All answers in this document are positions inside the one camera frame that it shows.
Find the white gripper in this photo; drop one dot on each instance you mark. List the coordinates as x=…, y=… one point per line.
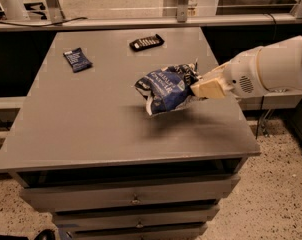
x=241, y=73

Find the blue potato chip bag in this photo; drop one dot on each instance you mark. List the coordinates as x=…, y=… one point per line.
x=168, y=89

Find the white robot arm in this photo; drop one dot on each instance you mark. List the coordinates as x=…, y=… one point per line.
x=279, y=66

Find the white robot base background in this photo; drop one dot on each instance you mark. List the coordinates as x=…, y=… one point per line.
x=14, y=10

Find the black rxbar chocolate bar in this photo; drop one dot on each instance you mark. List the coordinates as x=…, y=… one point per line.
x=144, y=43

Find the top drawer with knob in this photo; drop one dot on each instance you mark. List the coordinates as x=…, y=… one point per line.
x=126, y=194

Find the drawer with knob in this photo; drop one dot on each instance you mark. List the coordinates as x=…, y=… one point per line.
x=126, y=194
x=138, y=217

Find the small blue snack bar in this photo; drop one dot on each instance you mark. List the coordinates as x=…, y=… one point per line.
x=77, y=60

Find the grey drawer cabinet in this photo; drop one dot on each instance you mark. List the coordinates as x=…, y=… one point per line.
x=92, y=127

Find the bottom drawer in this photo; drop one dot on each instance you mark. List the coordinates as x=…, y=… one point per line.
x=160, y=232

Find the middle drawer with knob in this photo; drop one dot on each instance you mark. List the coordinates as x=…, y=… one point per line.
x=138, y=217

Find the metal bracket post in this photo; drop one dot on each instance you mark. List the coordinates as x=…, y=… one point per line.
x=182, y=10

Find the grey metal rail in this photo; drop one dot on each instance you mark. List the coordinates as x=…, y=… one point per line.
x=83, y=24

